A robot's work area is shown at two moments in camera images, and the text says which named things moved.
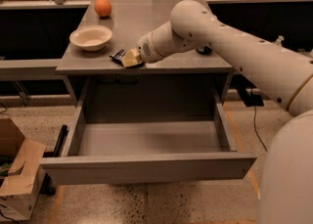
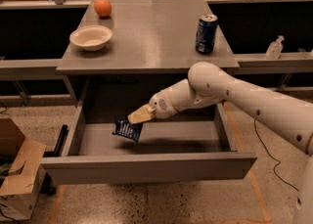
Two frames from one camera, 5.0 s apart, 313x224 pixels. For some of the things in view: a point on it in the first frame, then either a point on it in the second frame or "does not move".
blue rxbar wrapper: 116,57 to 123,127
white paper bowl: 91,37 does not move
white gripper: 146,49 to 160,105
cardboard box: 21,160 does not move
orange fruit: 103,7 does not move
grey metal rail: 29,69 does not move
